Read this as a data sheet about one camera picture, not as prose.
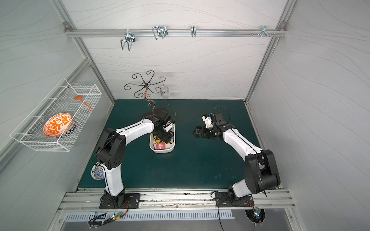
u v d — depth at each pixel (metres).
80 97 0.79
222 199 0.73
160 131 0.78
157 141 0.96
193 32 0.78
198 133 0.78
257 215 0.71
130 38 0.79
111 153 0.50
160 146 0.93
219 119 0.70
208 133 0.78
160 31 0.77
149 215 0.70
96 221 0.69
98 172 0.82
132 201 0.74
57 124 0.64
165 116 0.78
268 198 0.75
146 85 0.86
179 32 0.78
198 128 0.78
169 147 0.91
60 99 0.70
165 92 0.96
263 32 0.77
